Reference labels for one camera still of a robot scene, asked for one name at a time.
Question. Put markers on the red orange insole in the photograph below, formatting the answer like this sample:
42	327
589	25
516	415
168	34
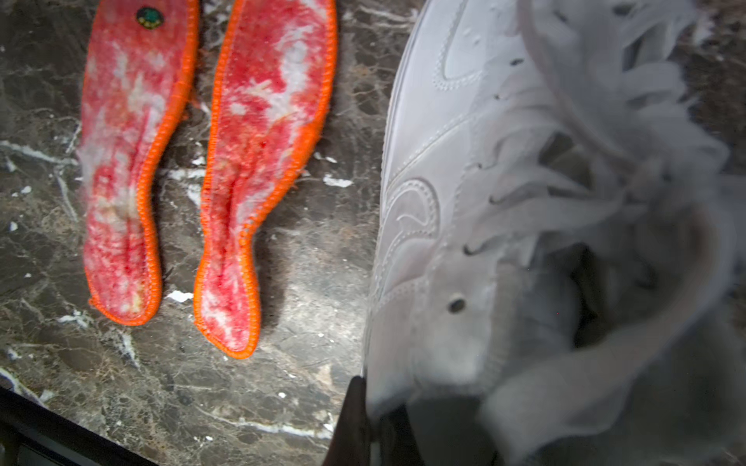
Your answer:
138	77

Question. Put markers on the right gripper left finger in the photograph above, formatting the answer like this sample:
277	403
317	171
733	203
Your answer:
350	443

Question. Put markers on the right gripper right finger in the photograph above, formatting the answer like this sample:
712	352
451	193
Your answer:
397	443

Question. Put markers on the white sneaker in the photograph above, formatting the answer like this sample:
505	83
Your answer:
558	243

